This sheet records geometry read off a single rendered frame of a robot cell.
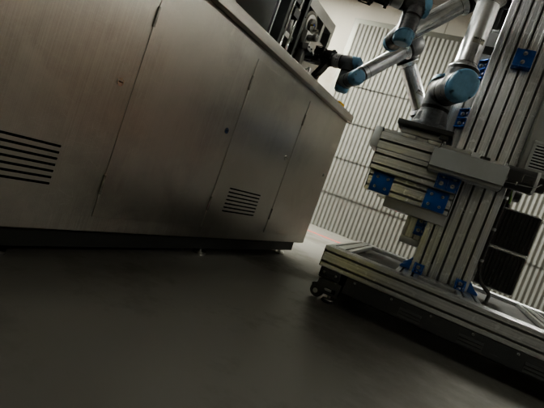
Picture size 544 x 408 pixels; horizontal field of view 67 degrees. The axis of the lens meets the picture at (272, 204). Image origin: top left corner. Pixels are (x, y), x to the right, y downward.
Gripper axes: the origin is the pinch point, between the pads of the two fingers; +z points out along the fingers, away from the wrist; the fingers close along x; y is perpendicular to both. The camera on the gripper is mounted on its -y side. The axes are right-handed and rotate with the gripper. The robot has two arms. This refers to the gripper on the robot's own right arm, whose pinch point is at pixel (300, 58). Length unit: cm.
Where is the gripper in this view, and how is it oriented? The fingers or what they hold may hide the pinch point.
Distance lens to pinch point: 245.4
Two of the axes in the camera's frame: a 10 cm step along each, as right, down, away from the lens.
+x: -4.7, -1.1, -8.8
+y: 3.4, -9.4, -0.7
